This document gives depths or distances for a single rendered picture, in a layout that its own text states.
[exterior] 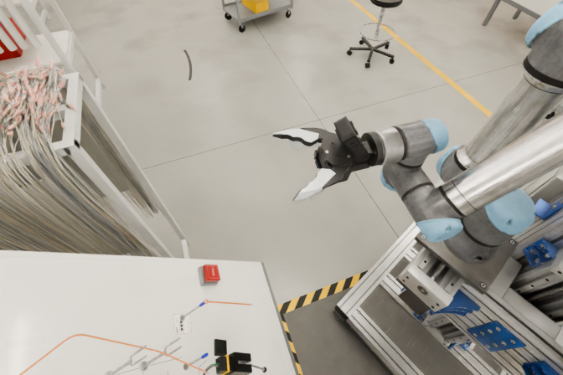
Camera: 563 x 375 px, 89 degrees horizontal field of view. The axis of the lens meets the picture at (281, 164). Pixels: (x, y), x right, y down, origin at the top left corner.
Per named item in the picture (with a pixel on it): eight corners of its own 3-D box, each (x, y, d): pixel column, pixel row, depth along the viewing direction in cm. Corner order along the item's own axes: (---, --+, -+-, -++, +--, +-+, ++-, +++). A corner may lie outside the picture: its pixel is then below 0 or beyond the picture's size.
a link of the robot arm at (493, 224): (481, 251, 77) (513, 229, 66) (450, 208, 85) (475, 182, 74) (519, 239, 79) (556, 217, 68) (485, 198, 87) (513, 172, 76)
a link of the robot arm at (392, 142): (409, 149, 55) (389, 116, 59) (387, 154, 54) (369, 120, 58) (394, 168, 62) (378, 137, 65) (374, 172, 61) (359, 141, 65)
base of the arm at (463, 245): (457, 208, 96) (472, 193, 88) (503, 241, 89) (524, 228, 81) (431, 237, 90) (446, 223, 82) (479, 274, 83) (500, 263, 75)
